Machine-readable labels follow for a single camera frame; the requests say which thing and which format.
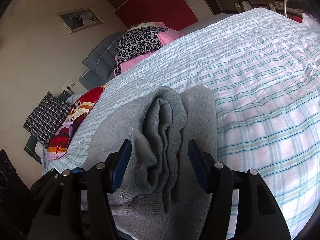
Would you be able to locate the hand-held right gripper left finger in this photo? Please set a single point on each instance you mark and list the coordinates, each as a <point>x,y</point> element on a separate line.
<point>122,165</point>

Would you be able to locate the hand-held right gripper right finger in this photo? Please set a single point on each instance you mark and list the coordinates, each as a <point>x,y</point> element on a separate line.
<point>197,165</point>

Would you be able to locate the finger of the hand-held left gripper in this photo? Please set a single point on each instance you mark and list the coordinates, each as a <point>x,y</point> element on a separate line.
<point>43,180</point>

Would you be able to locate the grey pants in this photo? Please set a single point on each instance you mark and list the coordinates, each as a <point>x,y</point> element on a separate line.
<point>162,130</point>

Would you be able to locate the dark checked pillow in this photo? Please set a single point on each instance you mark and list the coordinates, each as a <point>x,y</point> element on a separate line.
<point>47,120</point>

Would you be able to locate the red patterned blanket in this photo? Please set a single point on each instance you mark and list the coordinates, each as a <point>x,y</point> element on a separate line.
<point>82,105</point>

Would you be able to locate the plaid bed sheet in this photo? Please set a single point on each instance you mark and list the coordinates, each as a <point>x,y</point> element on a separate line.
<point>250,92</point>

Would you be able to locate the grey padded headboard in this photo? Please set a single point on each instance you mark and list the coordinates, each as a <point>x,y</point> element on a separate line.
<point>100,60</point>

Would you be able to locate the leopard print cloth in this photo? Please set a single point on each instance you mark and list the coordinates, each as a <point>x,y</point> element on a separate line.
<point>137,42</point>

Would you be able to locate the pink cloth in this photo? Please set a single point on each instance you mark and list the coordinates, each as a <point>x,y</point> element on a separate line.
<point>170,36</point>

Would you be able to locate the red wardrobe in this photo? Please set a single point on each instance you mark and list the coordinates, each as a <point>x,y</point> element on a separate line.
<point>160,5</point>

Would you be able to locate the white crumpled cloth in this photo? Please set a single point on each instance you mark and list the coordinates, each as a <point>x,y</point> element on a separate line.
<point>311,21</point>

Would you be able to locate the white wall socket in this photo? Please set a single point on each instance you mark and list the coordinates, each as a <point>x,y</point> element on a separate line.
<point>69,85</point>

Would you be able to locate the framed wall picture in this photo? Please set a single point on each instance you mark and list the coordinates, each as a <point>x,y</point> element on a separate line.
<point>78,20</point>

